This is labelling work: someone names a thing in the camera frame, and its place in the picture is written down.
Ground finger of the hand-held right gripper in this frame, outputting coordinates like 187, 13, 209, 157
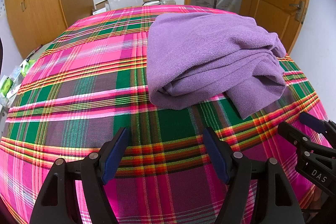
300, 112, 336, 148
278, 122, 336, 159

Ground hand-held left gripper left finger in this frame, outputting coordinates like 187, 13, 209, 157
29, 127, 130, 224

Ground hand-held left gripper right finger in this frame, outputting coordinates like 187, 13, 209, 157
203, 126, 306, 224

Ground purple fleece sweater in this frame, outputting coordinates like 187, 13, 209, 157
146, 13, 287, 120

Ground pink green plaid bedsheet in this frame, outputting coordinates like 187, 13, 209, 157
0, 5, 328, 224

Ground green packets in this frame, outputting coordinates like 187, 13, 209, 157
0, 56, 35, 106

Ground white cardboard box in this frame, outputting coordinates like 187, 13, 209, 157
92, 0, 111, 16

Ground metal door handle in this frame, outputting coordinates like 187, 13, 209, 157
289, 0, 307, 21

